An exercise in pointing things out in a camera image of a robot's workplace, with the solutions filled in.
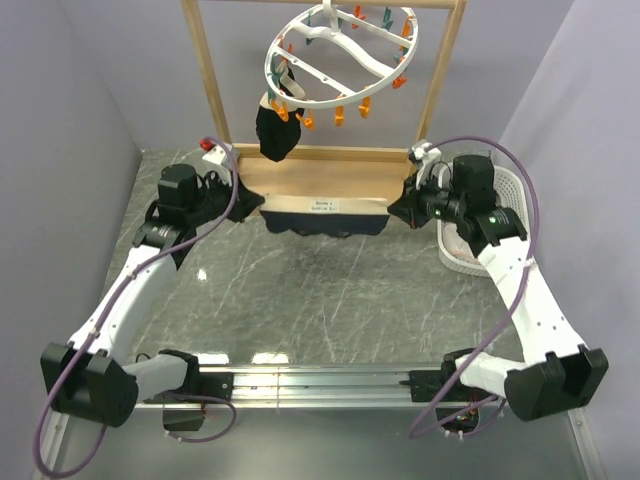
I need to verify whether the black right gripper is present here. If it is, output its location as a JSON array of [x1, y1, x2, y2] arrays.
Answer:
[[389, 169, 467, 230]]

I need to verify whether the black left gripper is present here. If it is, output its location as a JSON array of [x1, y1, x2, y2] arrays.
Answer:
[[186, 167, 263, 227]]

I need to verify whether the navy blue underwear beige waistband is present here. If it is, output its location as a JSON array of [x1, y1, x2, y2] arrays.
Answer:
[[259, 195, 390, 238]]

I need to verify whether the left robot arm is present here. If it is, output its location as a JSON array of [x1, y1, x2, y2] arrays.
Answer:
[[41, 160, 264, 427]]

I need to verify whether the wooden hanger stand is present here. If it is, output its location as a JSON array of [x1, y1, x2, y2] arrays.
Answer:
[[180, 0, 469, 206]]

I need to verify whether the black hanging underwear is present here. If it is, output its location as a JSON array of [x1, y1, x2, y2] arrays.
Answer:
[[256, 61, 306, 162]]

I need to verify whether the orange clip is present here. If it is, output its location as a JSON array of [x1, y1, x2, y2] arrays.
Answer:
[[358, 97, 371, 119], [296, 108, 315, 131], [271, 101, 289, 122], [392, 72, 408, 90], [334, 105, 345, 127]]

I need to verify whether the white round clip hanger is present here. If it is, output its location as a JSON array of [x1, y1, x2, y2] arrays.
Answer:
[[263, 1, 419, 110]]

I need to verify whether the white perforated laundry basket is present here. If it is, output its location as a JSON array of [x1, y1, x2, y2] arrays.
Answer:
[[437, 166, 530, 277]]

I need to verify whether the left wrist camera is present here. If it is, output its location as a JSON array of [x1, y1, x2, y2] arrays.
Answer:
[[199, 137, 239, 174]]

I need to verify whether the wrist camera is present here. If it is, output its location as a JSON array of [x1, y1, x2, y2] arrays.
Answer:
[[199, 137, 239, 174], [408, 139, 442, 188]]

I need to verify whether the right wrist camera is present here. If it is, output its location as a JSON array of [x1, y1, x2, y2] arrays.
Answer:
[[408, 139, 442, 188]]

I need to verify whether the aluminium mounting rail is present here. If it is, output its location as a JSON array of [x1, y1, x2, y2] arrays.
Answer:
[[29, 364, 606, 480]]

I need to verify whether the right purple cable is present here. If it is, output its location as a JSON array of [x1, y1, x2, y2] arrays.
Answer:
[[408, 135, 543, 441]]

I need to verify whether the purple cable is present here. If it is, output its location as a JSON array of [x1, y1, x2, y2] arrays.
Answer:
[[408, 135, 543, 441], [32, 136, 240, 480]]

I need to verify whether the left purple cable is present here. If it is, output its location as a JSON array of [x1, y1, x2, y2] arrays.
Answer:
[[32, 136, 240, 480]]

